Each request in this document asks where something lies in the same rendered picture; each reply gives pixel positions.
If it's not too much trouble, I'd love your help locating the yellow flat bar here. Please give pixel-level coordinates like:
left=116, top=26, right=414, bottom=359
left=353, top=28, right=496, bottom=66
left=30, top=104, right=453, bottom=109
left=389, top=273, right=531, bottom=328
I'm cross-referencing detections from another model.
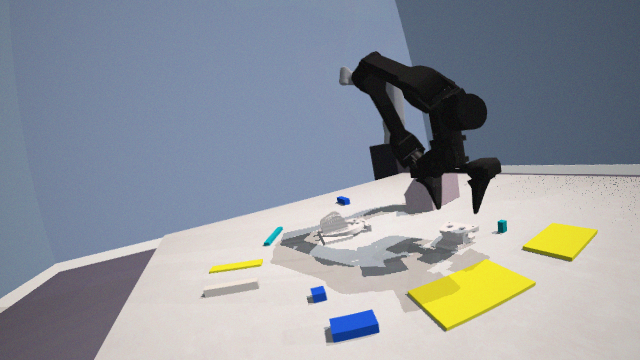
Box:
left=209, top=259, right=263, bottom=274

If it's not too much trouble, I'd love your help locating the cyan long bar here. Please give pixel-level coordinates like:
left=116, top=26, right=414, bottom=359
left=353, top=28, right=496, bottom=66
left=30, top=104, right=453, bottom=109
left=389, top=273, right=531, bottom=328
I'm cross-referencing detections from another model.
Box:
left=264, top=226, right=283, bottom=246

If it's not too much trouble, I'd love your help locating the small cyan block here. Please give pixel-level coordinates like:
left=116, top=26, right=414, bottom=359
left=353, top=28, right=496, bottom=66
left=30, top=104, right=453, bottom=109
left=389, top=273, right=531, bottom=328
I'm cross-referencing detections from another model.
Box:
left=497, top=220, right=507, bottom=233

